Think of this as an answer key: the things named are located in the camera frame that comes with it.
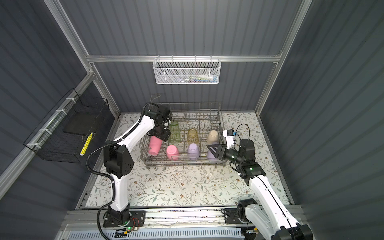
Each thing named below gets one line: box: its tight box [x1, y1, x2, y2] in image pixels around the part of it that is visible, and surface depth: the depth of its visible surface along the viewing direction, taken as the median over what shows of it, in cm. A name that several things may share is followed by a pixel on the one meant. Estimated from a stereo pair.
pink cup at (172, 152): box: [166, 144, 180, 161], surface depth 85 cm
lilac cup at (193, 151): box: [187, 143, 200, 161], surface depth 86 cm
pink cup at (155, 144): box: [148, 135, 163, 156], surface depth 92 cm
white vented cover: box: [68, 228, 243, 240], surface depth 72 cm
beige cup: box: [207, 130, 219, 145], surface depth 93 cm
